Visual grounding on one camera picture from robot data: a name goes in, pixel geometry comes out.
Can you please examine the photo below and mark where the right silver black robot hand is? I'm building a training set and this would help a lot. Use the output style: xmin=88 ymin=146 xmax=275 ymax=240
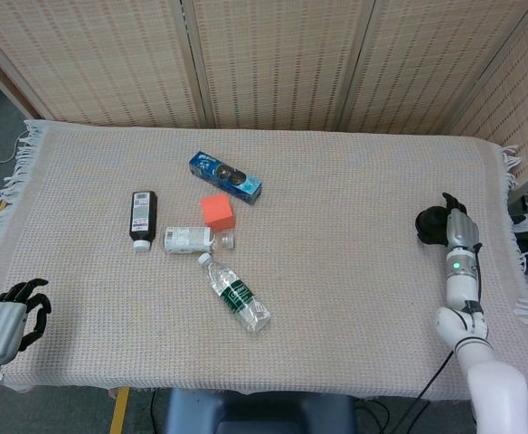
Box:
xmin=441 ymin=192 xmax=483 ymax=250

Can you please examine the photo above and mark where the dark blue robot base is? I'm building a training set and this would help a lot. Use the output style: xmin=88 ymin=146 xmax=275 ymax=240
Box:
xmin=163 ymin=387 xmax=357 ymax=434

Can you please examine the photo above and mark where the beige woven fringed tablecloth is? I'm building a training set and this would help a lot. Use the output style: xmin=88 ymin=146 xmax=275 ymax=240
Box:
xmin=0 ymin=118 xmax=528 ymax=404

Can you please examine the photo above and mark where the woven folding screen panel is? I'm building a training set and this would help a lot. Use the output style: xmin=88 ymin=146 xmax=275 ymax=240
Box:
xmin=448 ymin=11 xmax=528 ymax=192
xmin=180 ymin=0 xmax=377 ymax=133
xmin=339 ymin=0 xmax=528 ymax=137
xmin=0 ymin=0 xmax=203 ymax=130

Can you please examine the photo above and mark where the dark brown bottle white cap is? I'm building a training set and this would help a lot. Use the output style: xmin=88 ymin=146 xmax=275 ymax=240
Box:
xmin=129 ymin=190 xmax=159 ymax=253

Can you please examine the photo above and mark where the clear bottle white floral label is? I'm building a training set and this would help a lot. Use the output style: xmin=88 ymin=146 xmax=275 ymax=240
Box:
xmin=162 ymin=225 xmax=237 ymax=256

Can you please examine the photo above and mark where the clear water bottle green label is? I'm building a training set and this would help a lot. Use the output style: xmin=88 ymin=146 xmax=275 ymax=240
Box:
xmin=197 ymin=252 xmax=272 ymax=335

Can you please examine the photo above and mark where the blue cookie box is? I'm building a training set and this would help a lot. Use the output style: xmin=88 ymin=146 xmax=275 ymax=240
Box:
xmin=187 ymin=150 xmax=265 ymax=207

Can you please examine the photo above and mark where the orange cube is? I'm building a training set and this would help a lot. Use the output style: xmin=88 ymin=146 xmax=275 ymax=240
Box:
xmin=199 ymin=193 xmax=237 ymax=231

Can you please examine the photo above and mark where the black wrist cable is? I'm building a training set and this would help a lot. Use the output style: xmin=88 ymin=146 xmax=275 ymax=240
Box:
xmin=470 ymin=241 xmax=486 ymax=314

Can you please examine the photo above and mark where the black cable under arm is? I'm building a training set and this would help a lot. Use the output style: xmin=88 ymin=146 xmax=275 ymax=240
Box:
xmin=409 ymin=349 xmax=456 ymax=404

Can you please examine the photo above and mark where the white floor cable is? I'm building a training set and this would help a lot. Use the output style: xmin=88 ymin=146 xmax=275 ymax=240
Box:
xmin=0 ymin=134 xmax=28 ymax=165

